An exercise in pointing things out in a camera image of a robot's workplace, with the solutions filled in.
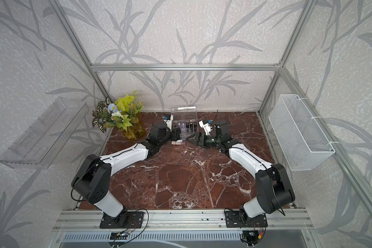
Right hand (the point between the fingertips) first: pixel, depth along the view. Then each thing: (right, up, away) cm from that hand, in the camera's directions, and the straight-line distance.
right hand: (190, 140), depth 80 cm
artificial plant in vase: (-39, +15, +10) cm, 43 cm away
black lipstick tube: (0, +8, +25) cm, 26 cm away
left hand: (-7, +6, +8) cm, 12 cm away
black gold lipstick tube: (+2, +8, +25) cm, 26 cm away
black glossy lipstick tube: (-3, +8, +25) cm, 26 cm away
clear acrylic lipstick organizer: (-5, +13, +35) cm, 38 cm away
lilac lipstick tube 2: (-6, +8, +23) cm, 25 cm away
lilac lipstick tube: (-9, +9, +22) cm, 26 cm away
